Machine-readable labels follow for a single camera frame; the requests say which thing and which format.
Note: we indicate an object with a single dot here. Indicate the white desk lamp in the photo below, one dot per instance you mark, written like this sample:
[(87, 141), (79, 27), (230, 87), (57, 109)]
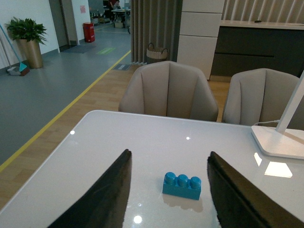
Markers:
[(281, 141)]

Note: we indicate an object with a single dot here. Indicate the beige curtain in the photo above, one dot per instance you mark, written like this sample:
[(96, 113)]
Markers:
[(157, 22)]

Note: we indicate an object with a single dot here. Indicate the blue three-stud block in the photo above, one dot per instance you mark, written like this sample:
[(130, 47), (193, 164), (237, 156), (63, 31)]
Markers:
[(182, 186)]

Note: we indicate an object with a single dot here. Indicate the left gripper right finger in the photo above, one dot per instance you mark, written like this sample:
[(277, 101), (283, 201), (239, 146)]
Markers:
[(240, 204)]

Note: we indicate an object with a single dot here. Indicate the woven basket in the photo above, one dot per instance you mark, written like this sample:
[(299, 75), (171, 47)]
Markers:
[(156, 54)]

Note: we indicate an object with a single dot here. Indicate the seated person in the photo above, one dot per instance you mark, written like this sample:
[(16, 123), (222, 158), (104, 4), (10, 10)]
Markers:
[(113, 5)]

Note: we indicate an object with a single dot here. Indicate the left beige chair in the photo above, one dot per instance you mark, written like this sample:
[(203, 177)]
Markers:
[(170, 89)]

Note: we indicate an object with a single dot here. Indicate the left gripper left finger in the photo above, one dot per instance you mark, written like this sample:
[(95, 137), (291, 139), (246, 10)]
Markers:
[(104, 204)]

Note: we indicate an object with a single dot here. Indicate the white cabinet column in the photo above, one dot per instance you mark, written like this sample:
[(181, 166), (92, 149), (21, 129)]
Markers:
[(199, 29)]

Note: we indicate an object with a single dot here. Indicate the right beige chair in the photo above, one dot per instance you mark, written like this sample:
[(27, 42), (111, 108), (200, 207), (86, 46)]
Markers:
[(258, 96)]

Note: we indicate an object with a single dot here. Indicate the dark counter cabinet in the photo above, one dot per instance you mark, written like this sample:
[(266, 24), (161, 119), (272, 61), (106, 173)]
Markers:
[(243, 46)]

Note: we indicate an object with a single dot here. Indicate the beige chair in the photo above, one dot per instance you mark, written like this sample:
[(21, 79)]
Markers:
[(170, 89), (258, 96)]

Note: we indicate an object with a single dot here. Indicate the red bin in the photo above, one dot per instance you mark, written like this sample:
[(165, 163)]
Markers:
[(89, 33)]

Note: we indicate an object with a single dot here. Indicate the blue handled broom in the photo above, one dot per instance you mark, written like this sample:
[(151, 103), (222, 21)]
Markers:
[(23, 68)]

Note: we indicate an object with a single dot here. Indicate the potted green plant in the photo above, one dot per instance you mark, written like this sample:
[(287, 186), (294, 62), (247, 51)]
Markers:
[(30, 35)]

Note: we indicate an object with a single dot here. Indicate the grey dustpan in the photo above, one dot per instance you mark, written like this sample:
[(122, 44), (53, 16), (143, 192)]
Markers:
[(14, 71)]

